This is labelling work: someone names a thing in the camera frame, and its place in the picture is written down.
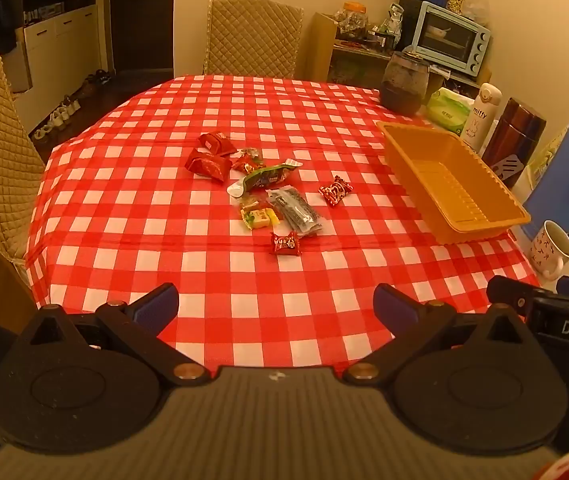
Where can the red twist-wrapped candy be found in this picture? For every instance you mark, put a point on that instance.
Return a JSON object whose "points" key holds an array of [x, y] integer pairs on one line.
{"points": [[284, 243], [335, 191]]}

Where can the green foil bag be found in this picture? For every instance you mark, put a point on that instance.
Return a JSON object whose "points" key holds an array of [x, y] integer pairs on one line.
{"points": [[393, 20]]}

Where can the red snack packet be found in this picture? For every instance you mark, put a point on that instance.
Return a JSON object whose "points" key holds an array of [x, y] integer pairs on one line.
{"points": [[217, 142], [207, 165]]}

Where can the clear jar of nuts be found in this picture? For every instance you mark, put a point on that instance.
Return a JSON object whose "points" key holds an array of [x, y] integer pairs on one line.
{"points": [[455, 1]]}

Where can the clear plastic bag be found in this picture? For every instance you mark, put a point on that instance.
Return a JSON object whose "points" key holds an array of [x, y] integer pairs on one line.
{"points": [[476, 10]]}

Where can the dark door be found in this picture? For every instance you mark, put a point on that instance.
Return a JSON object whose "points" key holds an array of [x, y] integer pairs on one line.
{"points": [[139, 15]]}

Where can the light blue toaster oven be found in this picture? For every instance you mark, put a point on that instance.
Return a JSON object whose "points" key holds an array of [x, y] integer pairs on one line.
{"points": [[452, 37]]}

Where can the glass jar with dark contents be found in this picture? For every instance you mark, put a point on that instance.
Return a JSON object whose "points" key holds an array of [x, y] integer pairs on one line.
{"points": [[404, 85]]}

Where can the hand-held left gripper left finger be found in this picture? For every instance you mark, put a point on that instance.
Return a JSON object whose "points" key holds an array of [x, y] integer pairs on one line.
{"points": [[157, 306]]}

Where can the wooden shelf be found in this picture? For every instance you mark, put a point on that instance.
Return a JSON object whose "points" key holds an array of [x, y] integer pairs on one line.
{"points": [[319, 45]]}

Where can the white rabbit print bottle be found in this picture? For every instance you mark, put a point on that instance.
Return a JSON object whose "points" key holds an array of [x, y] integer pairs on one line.
{"points": [[479, 120]]}

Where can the yellow snack packet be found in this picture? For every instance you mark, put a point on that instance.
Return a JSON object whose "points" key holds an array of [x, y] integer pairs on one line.
{"points": [[262, 218]]}

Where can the white bowl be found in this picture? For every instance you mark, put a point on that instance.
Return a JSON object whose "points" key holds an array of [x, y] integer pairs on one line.
{"points": [[440, 31]]}

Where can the plastic jar with orange lid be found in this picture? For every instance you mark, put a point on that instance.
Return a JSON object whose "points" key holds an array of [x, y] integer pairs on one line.
{"points": [[352, 22]]}

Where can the white patterned mug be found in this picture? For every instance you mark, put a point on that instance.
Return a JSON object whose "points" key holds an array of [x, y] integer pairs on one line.
{"points": [[549, 252]]}

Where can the green snack packet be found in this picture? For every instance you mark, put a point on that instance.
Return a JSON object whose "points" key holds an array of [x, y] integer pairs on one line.
{"points": [[267, 176]]}

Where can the green tissue pack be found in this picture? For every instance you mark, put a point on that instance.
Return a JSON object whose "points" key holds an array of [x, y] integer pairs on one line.
{"points": [[447, 110]]}

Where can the brown metal flask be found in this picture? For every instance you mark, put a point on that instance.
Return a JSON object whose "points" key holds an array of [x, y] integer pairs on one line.
{"points": [[514, 132]]}

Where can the white cabinet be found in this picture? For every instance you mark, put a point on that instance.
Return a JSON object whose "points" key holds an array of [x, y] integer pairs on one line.
{"points": [[64, 45]]}

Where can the yellow green seed bag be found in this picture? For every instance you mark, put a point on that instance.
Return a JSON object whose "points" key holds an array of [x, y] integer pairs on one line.
{"points": [[546, 155]]}

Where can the red checkered tablecloth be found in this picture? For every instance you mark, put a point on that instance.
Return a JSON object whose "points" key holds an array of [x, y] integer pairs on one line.
{"points": [[164, 240]]}

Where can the row of pale shoes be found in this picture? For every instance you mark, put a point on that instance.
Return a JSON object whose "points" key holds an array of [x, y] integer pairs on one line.
{"points": [[57, 117]]}

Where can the black grey snack packet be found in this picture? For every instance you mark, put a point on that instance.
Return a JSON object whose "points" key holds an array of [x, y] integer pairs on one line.
{"points": [[294, 210]]}

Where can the orange plastic tray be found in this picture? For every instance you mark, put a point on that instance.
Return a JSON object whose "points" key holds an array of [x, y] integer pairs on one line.
{"points": [[444, 180]]}

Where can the small red candy packet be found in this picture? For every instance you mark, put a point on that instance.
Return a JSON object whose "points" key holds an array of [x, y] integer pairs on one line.
{"points": [[247, 165]]}

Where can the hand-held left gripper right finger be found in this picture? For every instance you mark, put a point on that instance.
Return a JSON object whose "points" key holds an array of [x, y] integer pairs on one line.
{"points": [[394, 306]]}

